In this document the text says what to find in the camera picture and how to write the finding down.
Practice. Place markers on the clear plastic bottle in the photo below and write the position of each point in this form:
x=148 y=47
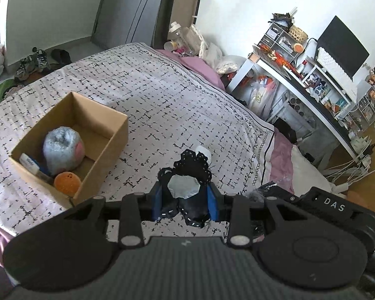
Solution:
x=188 y=39

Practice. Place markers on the pink bed sheet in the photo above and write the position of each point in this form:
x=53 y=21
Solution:
x=237 y=115

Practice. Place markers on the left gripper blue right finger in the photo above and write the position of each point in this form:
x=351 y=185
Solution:
x=235 y=210

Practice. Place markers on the grey drawer organizer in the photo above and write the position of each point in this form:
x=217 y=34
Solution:
x=279 y=40

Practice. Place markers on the white pillow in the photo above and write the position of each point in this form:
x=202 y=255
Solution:
x=305 y=175

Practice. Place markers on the patterned white bed blanket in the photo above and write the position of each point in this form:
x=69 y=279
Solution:
x=134 y=131

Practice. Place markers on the white desk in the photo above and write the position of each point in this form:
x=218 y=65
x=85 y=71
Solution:
x=287 y=79

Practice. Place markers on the white shopping bag under desk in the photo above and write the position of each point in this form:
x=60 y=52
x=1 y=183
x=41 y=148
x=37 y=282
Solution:
x=263 y=92

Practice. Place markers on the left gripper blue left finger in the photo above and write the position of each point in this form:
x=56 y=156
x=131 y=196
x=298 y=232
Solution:
x=136 y=208

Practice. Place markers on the brown cardboard box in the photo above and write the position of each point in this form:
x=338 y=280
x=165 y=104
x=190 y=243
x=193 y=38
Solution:
x=104 y=131

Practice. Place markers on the black monitor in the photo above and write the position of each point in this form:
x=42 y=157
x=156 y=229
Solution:
x=343 y=46

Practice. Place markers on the white keyboard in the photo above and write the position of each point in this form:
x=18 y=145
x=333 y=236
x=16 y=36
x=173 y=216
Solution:
x=334 y=69

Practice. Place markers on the grey door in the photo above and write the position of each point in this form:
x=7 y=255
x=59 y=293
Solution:
x=120 y=22

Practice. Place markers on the leaning brown board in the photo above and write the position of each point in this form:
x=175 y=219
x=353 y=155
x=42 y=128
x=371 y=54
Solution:
x=183 y=12

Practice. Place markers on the shoes on floor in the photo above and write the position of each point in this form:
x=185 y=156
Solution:
x=38 y=62

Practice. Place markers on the woven basket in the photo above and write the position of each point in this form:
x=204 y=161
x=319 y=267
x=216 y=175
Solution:
x=298 y=34

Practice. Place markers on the grey pink plush toy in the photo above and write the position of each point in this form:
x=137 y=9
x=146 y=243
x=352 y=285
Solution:
x=63 y=150

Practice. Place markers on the plush hamburger toy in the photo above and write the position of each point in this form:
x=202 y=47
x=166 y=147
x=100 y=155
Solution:
x=67 y=183

